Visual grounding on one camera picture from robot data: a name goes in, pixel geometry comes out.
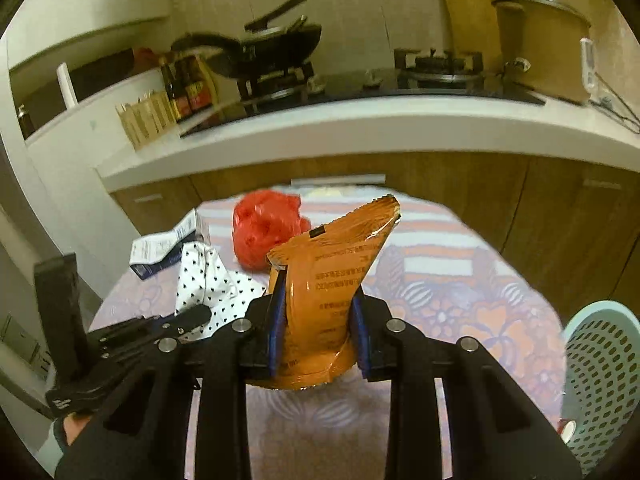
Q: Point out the white polka-dot paper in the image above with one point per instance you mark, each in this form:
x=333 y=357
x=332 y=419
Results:
x=205 y=280

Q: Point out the black frying pan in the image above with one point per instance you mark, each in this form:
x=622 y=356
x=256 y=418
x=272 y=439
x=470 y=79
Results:
x=280 y=47

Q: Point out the orange snack packet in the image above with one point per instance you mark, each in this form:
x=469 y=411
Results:
x=330 y=280

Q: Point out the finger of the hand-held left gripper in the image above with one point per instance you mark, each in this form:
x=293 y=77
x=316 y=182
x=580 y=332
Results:
x=60 y=310
x=165 y=322

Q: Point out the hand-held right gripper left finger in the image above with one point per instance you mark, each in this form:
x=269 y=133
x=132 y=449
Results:
x=276 y=330

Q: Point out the black gas stove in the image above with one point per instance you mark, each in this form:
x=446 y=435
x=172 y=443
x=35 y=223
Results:
x=375 y=91

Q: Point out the wooden cutting board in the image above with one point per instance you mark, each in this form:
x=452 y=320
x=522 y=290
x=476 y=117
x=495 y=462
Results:
x=470 y=0

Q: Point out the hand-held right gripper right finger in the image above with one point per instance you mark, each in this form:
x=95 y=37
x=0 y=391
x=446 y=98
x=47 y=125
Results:
x=358 y=332

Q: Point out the wooden slatted holder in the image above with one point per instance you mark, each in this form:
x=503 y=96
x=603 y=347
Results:
x=145 y=120

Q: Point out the wall outlet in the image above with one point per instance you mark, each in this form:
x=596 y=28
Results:
x=20 y=337

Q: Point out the light blue perforated basket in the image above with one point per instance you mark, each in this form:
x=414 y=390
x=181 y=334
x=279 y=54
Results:
x=600 y=360

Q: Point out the red plastic bag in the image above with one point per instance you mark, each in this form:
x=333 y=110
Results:
x=260 y=230

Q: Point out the person's left hand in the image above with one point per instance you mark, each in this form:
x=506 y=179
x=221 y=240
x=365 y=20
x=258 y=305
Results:
x=80 y=452

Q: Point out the blue and white carton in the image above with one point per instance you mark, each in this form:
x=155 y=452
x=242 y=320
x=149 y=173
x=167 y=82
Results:
x=150 y=250

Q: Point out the white plug-in power meter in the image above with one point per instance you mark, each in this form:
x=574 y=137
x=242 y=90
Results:
x=589 y=65

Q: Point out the beige rice cooker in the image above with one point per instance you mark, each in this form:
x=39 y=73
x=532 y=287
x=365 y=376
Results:
x=540 y=50

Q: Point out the pink patterned cloth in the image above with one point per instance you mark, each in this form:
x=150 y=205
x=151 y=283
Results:
x=450 y=310

